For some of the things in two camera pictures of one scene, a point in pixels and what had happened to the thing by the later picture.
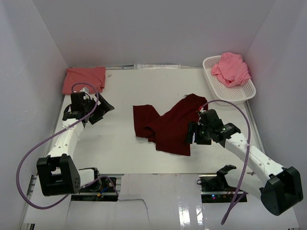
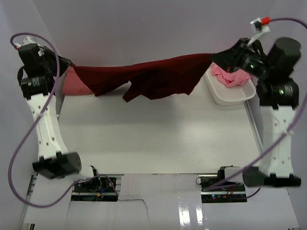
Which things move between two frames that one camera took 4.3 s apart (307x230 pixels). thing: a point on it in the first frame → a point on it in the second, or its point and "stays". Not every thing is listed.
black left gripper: x=103 y=108 → x=63 y=63
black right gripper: x=193 y=127 → x=229 y=59
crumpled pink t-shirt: x=231 y=71 stays
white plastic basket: x=218 y=90 stays
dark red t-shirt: x=170 y=131 → x=152 y=80
